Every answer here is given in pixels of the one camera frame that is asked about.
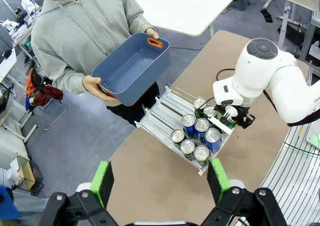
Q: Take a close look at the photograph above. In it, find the black braided right arm hose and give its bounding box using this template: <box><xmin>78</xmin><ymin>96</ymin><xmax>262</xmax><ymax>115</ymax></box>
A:
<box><xmin>262</xmin><ymin>89</ymin><xmax>320</xmax><ymax>128</ymax></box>

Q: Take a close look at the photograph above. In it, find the white wire can dispenser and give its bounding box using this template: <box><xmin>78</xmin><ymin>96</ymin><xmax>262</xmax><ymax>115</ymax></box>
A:
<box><xmin>134</xmin><ymin>84</ymin><xmax>238</xmax><ymax>176</ymax></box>

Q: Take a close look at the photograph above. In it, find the red jacket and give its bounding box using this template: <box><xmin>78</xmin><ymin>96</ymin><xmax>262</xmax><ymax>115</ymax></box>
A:
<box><xmin>32</xmin><ymin>85</ymin><xmax>64</xmax><ymax>107</ymax></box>

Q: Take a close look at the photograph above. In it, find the blue Pocari beverage can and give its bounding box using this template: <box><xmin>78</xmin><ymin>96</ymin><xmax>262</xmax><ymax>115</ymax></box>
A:
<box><xmin>194</xmin><ymin>117</ymin><xmax>211</xmax><ymax>144</ymax></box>
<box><xmin>181</xmin><ymin>113</ymin><xmax>197</xmax><ymax>137</ymax></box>
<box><xmin>204</xmin><ymin>127</ymin><xmax>222</xmax><ymax>154</ymax></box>

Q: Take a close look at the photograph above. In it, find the green beverage can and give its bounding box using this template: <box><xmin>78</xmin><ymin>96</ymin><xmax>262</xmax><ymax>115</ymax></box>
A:
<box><xmin>192</xmin><ymin>96</ymin><xmax>208</xmax><ymax>119</ymax></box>
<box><xmin>202</xmin><ymin>104</ymin><xmax>219</xmax><ymax>123</ymax></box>
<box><xmin>216</xmin><ymin>112</ymin><xmax>237</xmax><ymax>131</ymax></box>

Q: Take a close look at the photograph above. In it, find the blue bin with orange handles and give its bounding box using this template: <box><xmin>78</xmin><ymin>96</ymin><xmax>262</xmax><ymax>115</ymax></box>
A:
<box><xmin>90</xmin><ymin>32</ymin><xmax>172</xmax><ymax>107</ymax></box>

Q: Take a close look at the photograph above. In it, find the person in grey hoodie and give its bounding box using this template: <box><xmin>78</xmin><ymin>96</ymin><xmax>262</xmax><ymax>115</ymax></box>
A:
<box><xmin>30</xmin><ymin>0</ymin><xmax>161</xmax><ymax>128</ymax></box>

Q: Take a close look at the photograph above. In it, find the white cylinder roll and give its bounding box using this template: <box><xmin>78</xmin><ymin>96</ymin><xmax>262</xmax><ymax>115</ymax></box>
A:
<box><xmin>6</xmin><ymin>159</ymin><xmax>20</xmax><ymax>182</ymax></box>

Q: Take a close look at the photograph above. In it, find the person's left hand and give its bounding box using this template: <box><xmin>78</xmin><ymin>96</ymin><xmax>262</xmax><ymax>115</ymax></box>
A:
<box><xmin>144</xmin><ymin>27</ymin><xmax>161</xmax><ymax>40</ymax></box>

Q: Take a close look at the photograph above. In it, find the orange garment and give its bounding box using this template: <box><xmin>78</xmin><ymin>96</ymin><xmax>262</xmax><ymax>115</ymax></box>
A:
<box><xmin>25</xmin><ymin>69</ymin><xmax>39</xmax><ymax>98</ymax></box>

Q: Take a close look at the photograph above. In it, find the person's left forearm grey sleeve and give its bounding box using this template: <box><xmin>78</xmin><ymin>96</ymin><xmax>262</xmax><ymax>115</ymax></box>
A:
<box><xmin>121</xmin><ymin>5</ymin><xmax>155</xmax><ymax>36</ymax></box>

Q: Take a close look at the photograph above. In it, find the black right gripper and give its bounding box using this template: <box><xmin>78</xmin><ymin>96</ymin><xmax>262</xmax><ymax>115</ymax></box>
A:
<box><xmin>214</xmin><ymin>103</ymin><xmax>257</xmax><ymax>130</ymax></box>

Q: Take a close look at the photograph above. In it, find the large white table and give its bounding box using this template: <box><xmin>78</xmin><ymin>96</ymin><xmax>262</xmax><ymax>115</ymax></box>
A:
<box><xmin>129</xmin><ymin>0</ymin><xmax>234</xmax><ymax>38</ymax></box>

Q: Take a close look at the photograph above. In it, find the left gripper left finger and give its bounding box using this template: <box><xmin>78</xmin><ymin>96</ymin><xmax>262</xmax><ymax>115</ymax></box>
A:
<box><xmin>44</xmin><ymin>160</ymin><xmax>119</xmax><ymax>226</ymax></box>

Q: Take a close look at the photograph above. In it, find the black frame wooden side rack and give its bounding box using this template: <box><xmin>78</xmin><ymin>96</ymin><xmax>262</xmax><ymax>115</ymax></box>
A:
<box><xmin>14</xmin><ymin>153</ymin><xmax>45</xmax><ymax>197</ymax></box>

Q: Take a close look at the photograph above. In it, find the person in white shirt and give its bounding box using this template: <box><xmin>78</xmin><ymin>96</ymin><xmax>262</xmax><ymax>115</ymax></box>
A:
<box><xmin>19</xmin><ymin>0</ymin><xmax>41</xmax><ymax>14</ymax></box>

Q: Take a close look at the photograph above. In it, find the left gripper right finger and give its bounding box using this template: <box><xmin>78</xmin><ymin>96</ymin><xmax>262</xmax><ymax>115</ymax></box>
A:
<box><xmin>199</xmin><ymin>158</ymin><xmax>289</xmax><ymax>226</ymax></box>

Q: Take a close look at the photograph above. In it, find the person's right hand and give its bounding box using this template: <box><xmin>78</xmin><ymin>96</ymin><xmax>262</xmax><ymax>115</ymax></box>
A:
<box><xmin>81</xmin><ymin>75</ymin><xmax>121</xmax><ymax>104</ymax></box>

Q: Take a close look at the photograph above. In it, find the person's right forearm grey sleeve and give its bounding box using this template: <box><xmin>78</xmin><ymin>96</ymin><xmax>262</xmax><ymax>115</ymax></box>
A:
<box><xmin>30</xmin><ymin>35</ymin><xmax>89</xmax><ymax>94</ymax></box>

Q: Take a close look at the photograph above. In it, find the black beverage can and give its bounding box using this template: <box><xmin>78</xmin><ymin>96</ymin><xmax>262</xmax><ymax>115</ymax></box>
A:
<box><xmin>170</xmin><ymin>128</ymin><xmax>186</xmax><ymax>150</ymax></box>
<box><xmin>192</xmin><ymin>144</ymin><xmax>211</xmax><ymax>166</ymax></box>
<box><xmin>179</xmin><ymin>138</ymin><xmax>197</xmax><ymax>161</ymax></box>

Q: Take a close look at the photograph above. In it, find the seated person in dark clothes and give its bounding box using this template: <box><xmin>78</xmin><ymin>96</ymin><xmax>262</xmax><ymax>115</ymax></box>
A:
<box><xmin>14</xmin><ymin>8</ymin><xmax>27</xmax><ymax>28</ymax></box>

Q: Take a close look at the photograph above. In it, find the black metal frame chair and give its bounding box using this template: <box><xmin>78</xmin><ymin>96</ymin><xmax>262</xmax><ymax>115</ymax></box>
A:
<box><xmin>24</xmin><ymin>60</ymin><xmax>69</xmax><ymax>131</ymax></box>

